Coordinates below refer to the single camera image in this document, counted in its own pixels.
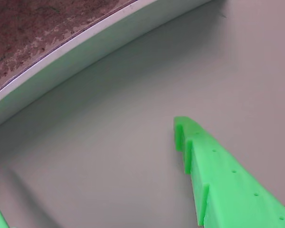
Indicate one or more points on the white rectangular open box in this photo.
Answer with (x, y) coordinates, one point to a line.
(85, 50)

